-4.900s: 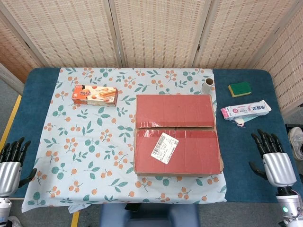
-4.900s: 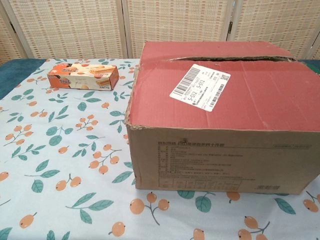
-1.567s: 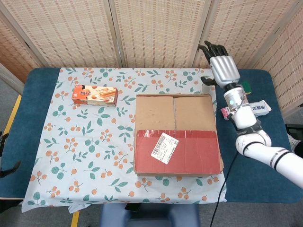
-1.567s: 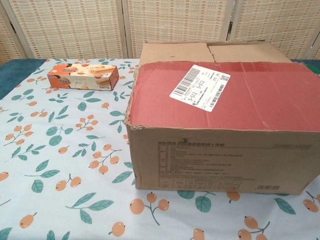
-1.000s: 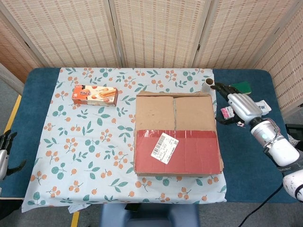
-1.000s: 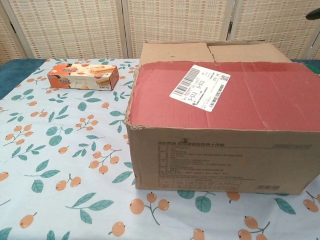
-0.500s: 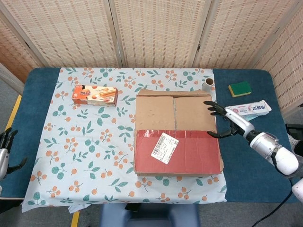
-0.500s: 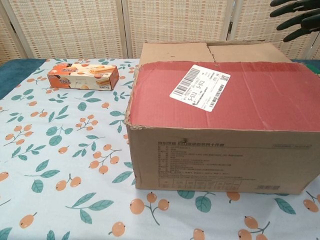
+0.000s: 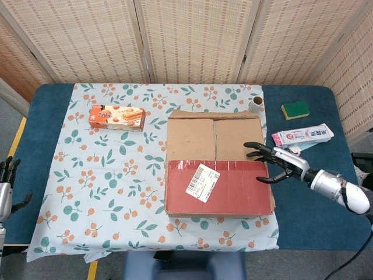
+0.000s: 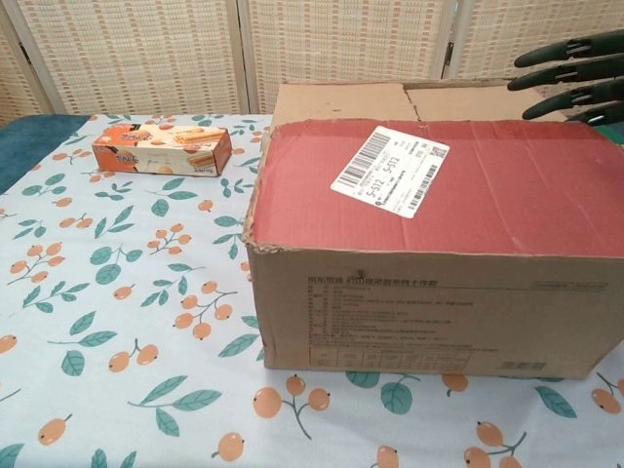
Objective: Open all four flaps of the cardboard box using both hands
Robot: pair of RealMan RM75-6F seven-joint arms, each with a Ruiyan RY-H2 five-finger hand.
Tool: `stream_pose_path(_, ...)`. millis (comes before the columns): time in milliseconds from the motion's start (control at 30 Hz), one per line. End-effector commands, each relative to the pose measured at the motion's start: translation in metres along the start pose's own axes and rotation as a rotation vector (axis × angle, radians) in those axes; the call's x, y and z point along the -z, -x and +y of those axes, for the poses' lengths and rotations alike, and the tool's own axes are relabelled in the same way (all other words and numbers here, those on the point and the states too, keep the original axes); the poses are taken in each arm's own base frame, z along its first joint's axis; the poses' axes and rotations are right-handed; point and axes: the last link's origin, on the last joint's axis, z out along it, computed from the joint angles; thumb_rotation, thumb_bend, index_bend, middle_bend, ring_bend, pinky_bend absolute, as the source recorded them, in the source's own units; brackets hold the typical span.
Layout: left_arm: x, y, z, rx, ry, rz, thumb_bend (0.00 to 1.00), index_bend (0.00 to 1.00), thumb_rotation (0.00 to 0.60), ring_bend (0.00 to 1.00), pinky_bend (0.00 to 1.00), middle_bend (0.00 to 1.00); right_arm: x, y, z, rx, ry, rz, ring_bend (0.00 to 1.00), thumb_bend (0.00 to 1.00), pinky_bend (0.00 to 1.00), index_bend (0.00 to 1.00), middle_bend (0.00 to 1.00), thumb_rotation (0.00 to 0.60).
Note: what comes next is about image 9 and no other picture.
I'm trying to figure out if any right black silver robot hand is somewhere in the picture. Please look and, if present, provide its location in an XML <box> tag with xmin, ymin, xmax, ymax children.
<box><xmin>244</xmin><ymin>141</ymin><xmax>310</xmax><ymax>184</ymax></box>

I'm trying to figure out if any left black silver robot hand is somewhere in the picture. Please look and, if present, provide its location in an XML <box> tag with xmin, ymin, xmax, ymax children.
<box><xmin>0</xmin><ymin>156</ymin><xmax>33</xmax><ymax>223</ymax></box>

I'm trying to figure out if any red brown cardboard box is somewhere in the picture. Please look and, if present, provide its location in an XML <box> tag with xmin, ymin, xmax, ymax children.
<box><xmin>164</xmin><ymin>109</ymin><xmax>276</xmax><ymax>219</ymax></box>

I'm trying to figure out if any white pink toothpaste box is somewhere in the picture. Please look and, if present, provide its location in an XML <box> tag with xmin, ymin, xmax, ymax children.
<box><xmin>272</xmin><ymin>122</ymin><xmax>335</xmax><ymax>149</ymax></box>

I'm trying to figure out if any orange biscuit box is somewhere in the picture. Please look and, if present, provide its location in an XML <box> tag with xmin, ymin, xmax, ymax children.
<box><xmin>88</xmin><ymin>104</ymin><xmax>146</xmax><ymax>132</ymax></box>

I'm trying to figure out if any green yellow sponge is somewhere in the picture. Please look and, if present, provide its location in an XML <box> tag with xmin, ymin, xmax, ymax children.
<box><xmin>280</xmin><ymin>100</ymin><xmax>310</xmax><ymax>121</ymax></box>

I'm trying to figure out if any cardboard paper tube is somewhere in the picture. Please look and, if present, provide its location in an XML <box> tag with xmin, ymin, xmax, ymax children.
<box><xmin>247</xmin><ymin>96</ymin><xmax>264</xmax><ymax>115</ymax></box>

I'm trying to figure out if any white sneaker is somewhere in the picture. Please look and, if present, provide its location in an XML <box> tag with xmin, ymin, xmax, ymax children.
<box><xmin>354</xmin><ymin>163</ymin><xmax>373</xmax><ymax>187</ymax></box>

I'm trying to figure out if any floral print tablecloth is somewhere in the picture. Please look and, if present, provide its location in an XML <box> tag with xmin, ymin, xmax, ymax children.
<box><xmin>26</xmin><ymin>83</ymin><xmax>280</xmax><ymax>264</ymax></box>

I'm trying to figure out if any blue padded seat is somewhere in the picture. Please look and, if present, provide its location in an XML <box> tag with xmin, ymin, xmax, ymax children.
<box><xmin>121</xmin><ymin>251</ymin><xmax>247</xmax><ymax>280</ymax></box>

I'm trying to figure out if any bamboo folding screen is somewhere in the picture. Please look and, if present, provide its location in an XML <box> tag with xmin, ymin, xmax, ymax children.
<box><xmin>0</xmin><ymin>0</ymin><xmax>373</xmax><ymax>145</ymax></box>

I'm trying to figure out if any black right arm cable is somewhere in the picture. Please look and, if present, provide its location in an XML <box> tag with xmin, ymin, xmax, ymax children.
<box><xmin>330</xmin><ymin>214</ymin><xmax>373</xmax><ymax>280</ymax></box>

